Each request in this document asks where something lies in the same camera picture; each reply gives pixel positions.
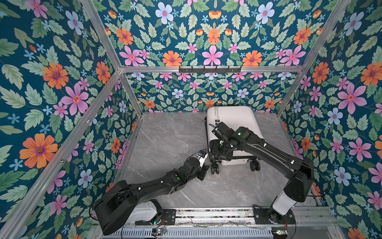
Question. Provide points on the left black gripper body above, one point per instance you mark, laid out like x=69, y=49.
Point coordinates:
x=202, y=173

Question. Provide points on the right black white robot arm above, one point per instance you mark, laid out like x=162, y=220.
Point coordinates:
x=299, y=172

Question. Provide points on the black hook rail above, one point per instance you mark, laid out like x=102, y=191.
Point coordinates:
x=210, y=69

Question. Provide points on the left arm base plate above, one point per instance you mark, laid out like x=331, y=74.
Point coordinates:
x=166, y=217

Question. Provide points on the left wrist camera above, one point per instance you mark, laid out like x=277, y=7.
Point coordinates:
x=202, y=156

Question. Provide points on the white hard-shell suitcase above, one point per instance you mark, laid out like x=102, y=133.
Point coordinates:
x=234, y=117

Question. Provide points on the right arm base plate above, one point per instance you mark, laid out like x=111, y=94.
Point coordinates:
x=264, y=216

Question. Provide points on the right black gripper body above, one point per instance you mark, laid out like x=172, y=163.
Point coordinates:
x=217, y=147

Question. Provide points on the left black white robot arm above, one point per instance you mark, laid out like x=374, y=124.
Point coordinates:
x=115, y=207

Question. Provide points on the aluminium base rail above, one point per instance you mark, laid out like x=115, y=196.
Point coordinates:
x=208, y=217

